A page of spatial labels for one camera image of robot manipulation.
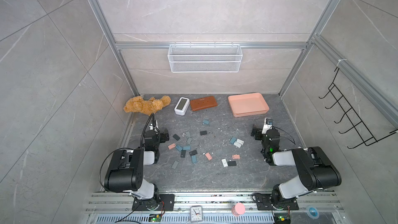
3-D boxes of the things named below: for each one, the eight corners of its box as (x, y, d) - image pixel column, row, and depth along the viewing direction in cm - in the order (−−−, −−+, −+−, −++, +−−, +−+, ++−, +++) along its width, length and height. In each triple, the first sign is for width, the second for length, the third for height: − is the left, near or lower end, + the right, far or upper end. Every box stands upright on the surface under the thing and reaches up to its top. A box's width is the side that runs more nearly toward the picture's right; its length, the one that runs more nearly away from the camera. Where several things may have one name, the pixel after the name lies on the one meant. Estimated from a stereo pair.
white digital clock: (174, 113, 111) (173, 109, 107) (181, 100, 119) (180, 95, 115) (184, 116, 109) (184, 112, 105) (191, 102, 118) (190, 98, 114)
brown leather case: (191, 111, 112) (191, 109, 110) (189, 101, 118) (189, 99, 116) (216, 106, 115) (217, 104, 113) (213, 97, 121) (213, 95, 119)
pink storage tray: (233, 117, 109) (234, 114, 106) (227, 98, 121) (228, 95, 118) (269, 113, 111) (270, 110, 109) (259, 95, 123) (260, 91, 120)
